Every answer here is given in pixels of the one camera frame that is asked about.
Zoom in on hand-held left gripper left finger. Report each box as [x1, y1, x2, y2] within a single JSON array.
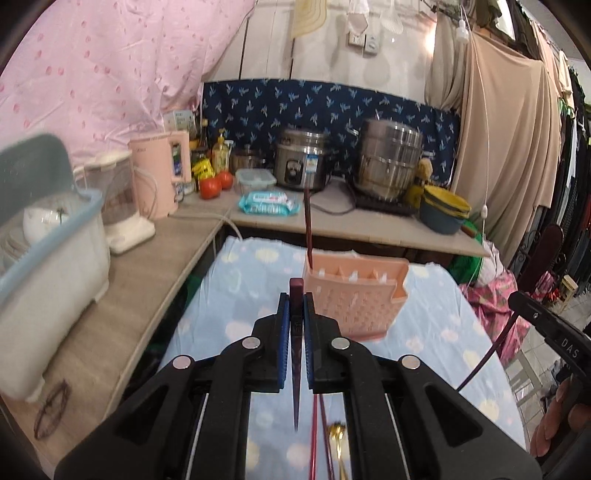
[[54, 292, 296, 480]]

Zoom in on blue wet wipes packet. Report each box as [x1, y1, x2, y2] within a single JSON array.
[[238, 191, 300, 216]]

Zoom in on yellow oil bottle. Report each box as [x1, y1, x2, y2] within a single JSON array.
[[212, 129, 230, 174]]

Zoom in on gold spoon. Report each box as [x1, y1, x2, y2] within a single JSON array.
[[326, 419, 350, 480]]

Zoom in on white dish drainer blue lid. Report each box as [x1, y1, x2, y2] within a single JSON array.
[[0, 134, 112, 402]]

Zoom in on pink utensil holder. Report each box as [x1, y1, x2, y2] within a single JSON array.
[[302, 251, 411, 343]]

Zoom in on steel rice cooker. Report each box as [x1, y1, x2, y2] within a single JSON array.
[[273, 129, 331, 192]]

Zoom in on black power cord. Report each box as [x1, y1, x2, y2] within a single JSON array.
[[309, 178, 357, 216]]

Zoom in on dark wooden chair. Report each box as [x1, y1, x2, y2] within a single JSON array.
[[519, 224, 565, 296]]

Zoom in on black induction cooker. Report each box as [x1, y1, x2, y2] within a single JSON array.
[[344, 191, 419, 217]]

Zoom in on wire eyeglasses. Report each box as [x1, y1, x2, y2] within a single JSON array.
[[34, 381, 73, 439]]

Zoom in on small steel pot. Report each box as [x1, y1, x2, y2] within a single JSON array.
[[231, 145, 267, 171]]

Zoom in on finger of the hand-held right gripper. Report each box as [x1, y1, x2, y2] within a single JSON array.
[[509, 291, 561, 343]]

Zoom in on white skimmer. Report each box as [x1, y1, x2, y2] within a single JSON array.
[[381, 0, 403, 33]]

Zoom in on hanging beige cutting board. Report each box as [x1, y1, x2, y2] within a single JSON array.
[[295, 0, 326, 36]]

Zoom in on blue bowl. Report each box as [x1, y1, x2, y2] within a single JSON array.
[[419, 198, 468, 235]]

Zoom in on pink floral cloth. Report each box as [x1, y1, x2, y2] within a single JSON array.
[[466, 270, 532, 361]]

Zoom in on white kettle cable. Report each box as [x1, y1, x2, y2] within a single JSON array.
[[174, 209, 243, 241]]

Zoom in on dark red chopstick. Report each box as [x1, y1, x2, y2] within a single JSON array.
[[289, 278, 304, 433], [309, 394, 320, 480], [318, 394, 337, 480], [457, 311, 517, 393], [302, 188, 315, 269]]

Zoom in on white carton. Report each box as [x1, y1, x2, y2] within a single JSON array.
[[164, 110, 197, 133]]

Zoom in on green cloth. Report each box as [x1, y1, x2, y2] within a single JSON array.
[[450, 231, 496, 288]]

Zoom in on pink electric kettle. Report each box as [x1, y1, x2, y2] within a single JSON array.
[[128, 130, 191, 220]]

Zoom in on pink dotted curtain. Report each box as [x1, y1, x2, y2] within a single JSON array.
[[0, 0, 257, 182]]

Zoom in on steel steamer pot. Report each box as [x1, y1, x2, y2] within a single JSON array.
[[353, 117, 424, 202]]

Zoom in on cloud printed blue blanket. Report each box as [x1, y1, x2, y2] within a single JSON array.
[[157, 236, 527, 480]]

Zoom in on person's right hand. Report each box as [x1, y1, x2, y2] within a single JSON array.
[[530, 376, 583, 459]]

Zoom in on hanging clothes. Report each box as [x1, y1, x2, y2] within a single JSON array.
[[531, 0, 591, 315]]

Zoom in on yellow bowl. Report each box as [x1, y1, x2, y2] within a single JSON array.
[[424, 185, 472, 214]]

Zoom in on clear plastic food container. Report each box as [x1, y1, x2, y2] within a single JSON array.
[[235, 168, 276, 195]]

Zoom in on white blender jug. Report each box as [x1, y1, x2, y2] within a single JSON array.
[[74, 150, 156, 256]]

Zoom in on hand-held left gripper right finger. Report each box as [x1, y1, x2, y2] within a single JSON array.
[[302, 292, 541, 480]]

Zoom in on navy leaf print cloth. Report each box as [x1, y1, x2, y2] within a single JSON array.
[[202, 78, 462, 185]]

